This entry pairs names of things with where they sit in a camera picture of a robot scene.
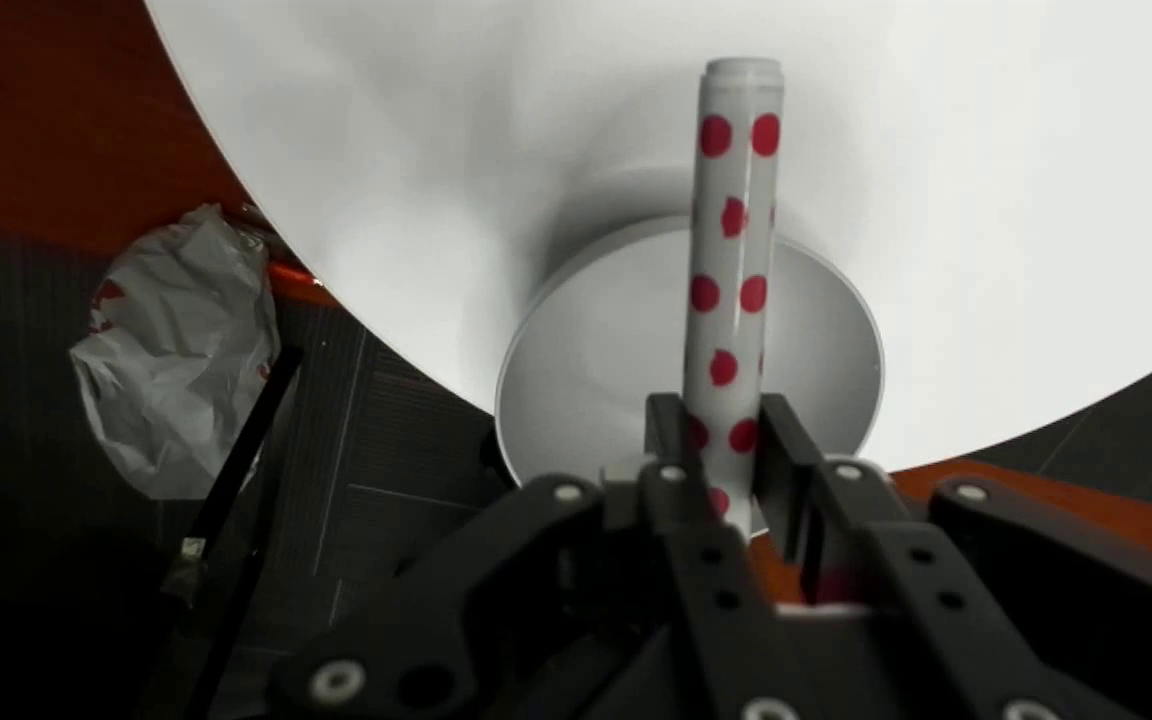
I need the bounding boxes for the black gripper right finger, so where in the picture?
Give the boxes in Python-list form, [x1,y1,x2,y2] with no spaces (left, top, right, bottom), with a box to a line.
[758,395,1152,720]

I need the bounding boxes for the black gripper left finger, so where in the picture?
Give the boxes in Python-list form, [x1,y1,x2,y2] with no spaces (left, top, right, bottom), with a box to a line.
[268,395,800,720]

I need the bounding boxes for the white marker with red dots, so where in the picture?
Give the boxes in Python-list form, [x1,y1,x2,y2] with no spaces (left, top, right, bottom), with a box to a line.
[684,55,784,540]

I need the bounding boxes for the grey bowl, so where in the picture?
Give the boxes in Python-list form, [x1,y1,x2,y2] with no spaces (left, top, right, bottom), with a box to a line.
[495,216,885,482]

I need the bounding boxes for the round white table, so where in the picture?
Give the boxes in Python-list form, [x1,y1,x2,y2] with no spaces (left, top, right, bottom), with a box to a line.
[143,0,1152,464]

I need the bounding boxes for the white plastic bag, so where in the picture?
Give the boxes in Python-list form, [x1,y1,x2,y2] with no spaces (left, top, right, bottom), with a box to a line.
[70,203,282,501]

